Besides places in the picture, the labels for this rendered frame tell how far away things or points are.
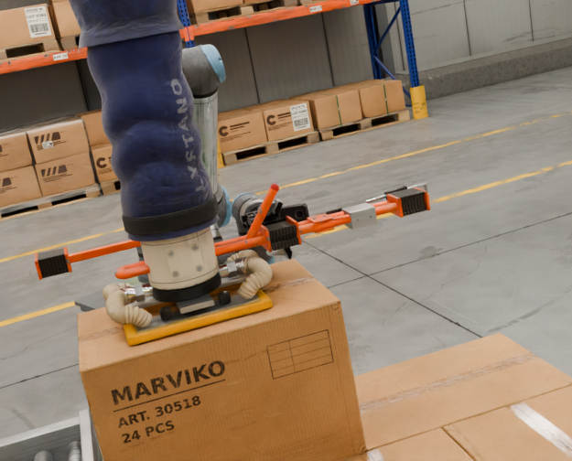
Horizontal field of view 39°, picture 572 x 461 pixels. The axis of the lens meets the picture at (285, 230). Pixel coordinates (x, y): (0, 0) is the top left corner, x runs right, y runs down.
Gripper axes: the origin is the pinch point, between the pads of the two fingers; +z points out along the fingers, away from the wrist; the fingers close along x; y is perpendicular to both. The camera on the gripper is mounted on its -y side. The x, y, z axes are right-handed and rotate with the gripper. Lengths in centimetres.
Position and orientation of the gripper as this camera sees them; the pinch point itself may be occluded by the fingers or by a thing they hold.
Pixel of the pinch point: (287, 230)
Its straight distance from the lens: 200.6
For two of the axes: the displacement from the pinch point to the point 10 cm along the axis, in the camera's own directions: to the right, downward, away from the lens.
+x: -1.8, -9.5, -2.6
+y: -9.4, 2.4, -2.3
